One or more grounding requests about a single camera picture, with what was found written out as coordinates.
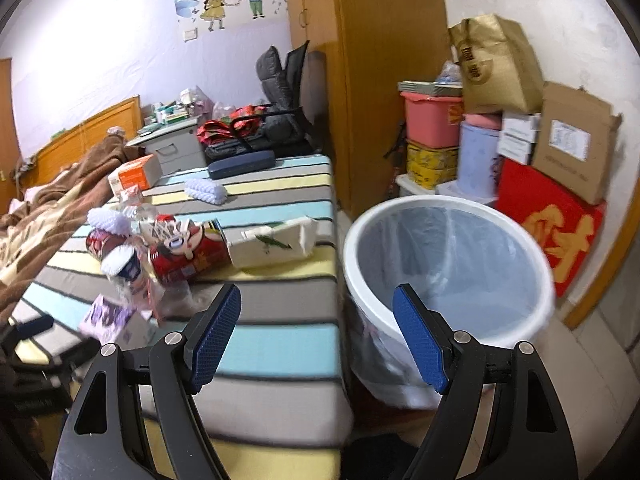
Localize clear cola plastic bottle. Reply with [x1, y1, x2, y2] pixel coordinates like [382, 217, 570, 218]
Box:
[118, 185, 194, 324]

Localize red cartoon drink can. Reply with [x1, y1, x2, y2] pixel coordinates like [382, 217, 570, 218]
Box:
[139, 216, 230, 285]

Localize white blue yogurt cup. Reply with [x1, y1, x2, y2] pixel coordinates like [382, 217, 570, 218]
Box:
[101, 245, 150, 310]

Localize red milk drink can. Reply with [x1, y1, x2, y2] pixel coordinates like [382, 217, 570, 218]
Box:
[86, 229, 128, 262]

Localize white foam net sleeve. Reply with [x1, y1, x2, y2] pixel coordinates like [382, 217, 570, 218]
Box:
[87, 208, 131, 237]

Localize white trash bin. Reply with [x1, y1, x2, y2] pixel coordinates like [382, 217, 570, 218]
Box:
[343, 195, 555, 410]

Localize striped bed sheet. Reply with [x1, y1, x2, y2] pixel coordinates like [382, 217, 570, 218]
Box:
[11, 155, 352, 479]

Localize brown blanket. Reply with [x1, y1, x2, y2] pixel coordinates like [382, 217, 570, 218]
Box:
[0, 134, 142, 324]

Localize red gift box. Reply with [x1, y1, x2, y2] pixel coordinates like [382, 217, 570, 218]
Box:
[496, 158, 606, 297]

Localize grey storage box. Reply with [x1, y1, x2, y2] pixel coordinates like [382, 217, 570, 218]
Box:
[395, 174, 435, 197]

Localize orange white tissue box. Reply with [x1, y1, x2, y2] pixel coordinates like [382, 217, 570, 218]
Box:
[107, 154, 163, 198]

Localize yellow printed box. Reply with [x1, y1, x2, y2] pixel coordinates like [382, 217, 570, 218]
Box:
[407, 142, 459, 191]

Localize dark blue glasses case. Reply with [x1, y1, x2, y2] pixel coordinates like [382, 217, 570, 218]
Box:
[207, 151, 276, 180]

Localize grey drawer cabinet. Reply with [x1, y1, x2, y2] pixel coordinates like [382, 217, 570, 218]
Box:
[127, 116, 206, 176]

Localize lavender cylinder container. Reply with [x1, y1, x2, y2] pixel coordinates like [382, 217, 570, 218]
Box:
[457, 122, 501, 198]

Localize red plaid bag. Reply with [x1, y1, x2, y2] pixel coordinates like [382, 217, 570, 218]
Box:
[196, 105, 267, 146]

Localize white small boxes stack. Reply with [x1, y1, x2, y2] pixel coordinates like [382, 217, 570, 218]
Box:
[498, 112, 540, 166]

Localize wooden headboard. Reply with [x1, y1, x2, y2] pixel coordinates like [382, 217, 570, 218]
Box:
[20, 96, 143, 188]

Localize pink plastic bin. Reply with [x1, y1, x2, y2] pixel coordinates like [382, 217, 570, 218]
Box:
[400, 91, 464, 148]

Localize black office chair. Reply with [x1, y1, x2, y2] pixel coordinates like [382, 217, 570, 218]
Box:
[201, 44, 321, 162]

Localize items on cabinet top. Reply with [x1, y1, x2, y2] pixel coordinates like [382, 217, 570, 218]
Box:
[142, 86, 214, 126]

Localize brown cardboard box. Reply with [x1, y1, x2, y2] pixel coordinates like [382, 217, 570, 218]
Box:
[532, 81, 623, 205]

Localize gold paper bag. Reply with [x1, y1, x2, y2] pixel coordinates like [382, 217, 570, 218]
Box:
[449, 14, 544, 115]

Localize wooden wardrobe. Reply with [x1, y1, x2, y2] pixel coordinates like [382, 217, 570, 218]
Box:
[288, 0, 450, 218]

